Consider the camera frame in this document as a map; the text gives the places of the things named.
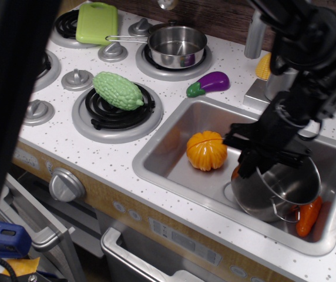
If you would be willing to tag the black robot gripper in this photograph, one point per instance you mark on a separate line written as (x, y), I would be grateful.
(271, 139)

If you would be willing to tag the tall stainless steel pot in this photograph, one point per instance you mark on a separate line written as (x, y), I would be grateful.
(278, 192)

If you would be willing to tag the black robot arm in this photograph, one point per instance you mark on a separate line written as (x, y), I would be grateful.
(305, 40)

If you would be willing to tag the stainless steel sink basin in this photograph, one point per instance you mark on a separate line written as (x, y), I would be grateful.
(163, 161)

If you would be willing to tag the orange toy pumpkin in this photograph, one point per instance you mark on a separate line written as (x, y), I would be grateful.
(206, 151)

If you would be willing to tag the silver toy faucet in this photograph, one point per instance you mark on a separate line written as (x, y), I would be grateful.
(262, 92)

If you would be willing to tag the orange toy carrot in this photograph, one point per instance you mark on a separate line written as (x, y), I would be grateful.
(307, 216)

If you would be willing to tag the purple toy eggplant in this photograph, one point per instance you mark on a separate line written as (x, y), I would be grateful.
(211, 82)

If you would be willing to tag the yellow toy corn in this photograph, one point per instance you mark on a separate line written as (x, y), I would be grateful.
(262, 70)

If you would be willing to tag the back right black burner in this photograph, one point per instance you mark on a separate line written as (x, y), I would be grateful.
(147, 66)

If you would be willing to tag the black burner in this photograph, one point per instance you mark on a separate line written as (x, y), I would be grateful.
(99, 121)
(147, 66)
(64, 31)
(49, 71)

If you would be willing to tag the green toy bitter gourd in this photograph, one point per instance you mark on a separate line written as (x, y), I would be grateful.
(118, 91)

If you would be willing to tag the front right black burner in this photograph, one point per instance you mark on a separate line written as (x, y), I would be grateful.
(99, 121)

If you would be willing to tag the silver stove knob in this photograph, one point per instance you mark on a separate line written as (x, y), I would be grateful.
(140, 28)
(77, 80)
(112, 53)
(38, 112)

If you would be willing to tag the large silver oven dial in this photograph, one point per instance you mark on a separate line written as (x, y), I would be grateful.
(64, 186)

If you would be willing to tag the green plastic cutting board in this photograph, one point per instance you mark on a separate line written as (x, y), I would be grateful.
(96, 21)

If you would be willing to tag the front left black burner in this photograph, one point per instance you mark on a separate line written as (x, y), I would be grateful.
(49, 71)

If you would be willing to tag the back left black burner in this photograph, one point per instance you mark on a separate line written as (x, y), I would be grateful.
(64, 31)

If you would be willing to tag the yellow tape piece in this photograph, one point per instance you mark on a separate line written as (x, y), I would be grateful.
(22, 266)

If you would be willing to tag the blue clamp tool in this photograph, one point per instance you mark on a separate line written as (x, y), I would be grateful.
(15, 242)

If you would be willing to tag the black foreground pole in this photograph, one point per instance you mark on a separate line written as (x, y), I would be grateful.
(25, 27)

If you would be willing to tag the steel saucepan with handle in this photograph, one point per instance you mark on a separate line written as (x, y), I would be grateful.
(172, 47)

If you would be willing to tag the silver dishwasher door handle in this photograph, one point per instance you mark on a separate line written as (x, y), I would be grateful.
(143, 271)

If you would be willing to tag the silver oven door handle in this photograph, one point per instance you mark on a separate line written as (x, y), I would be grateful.
(18, 206)

